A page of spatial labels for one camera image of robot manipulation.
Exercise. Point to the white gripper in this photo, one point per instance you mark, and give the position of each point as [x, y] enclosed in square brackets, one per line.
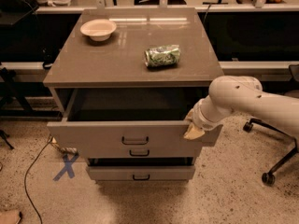
[197, 116]

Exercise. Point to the grey top drawer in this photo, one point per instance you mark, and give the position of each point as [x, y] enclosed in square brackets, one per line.
[97, 119]

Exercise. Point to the grey drawer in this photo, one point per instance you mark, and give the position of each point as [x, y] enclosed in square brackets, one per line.
[141, 173]
[97, 119]
[152, 152]

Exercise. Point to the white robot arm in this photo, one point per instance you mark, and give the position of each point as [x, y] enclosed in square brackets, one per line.
[229, 94]

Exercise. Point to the grey drawer cabinet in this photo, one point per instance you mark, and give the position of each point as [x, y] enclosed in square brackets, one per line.
[119, 62]

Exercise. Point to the grey bottom drawer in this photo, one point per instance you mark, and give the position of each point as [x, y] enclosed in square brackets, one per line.
[141, 173]

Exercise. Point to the grey middle drawer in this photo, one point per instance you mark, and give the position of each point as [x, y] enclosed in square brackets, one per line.
[152, 152]

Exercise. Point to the crushed green soda can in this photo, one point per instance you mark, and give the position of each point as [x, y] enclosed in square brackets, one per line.
[162, 56]

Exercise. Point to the blue tape cross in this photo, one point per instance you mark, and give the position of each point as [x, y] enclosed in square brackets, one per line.
[67, 169]

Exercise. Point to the white paper bowl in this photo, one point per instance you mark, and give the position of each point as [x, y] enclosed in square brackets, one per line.
[98, 30]

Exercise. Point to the tan object at corner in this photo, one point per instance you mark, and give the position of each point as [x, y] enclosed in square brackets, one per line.
[10, 217]

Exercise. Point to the wire basket with items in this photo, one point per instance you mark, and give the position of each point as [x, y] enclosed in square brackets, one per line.
[64, 150]

